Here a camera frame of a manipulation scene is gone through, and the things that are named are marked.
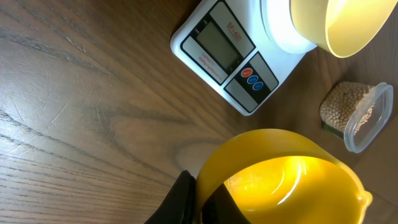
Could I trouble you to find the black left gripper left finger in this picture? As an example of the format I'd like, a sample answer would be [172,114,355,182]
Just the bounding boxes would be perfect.
[144,170,196,224]

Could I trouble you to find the yellow plastic measuring scoop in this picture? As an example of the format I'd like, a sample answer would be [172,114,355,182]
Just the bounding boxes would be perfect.
[194,129,373,223]

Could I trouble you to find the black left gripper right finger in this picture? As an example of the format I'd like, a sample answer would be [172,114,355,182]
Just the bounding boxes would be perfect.
[201,184,250,224]

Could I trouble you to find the pale yellow plastic bowl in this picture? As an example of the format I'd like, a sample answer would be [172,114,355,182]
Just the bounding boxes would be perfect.
[290,0,397,58]

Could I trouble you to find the soybeans in container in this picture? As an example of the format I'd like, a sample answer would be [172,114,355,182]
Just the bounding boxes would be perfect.
[320,82,374,133]

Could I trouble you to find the clear plastic soybean container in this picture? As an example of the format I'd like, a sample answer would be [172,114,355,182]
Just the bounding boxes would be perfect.
[322,82,394,154]

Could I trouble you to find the white digital kitchen scale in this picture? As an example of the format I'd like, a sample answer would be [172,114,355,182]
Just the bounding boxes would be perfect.
[170,0,316,116]

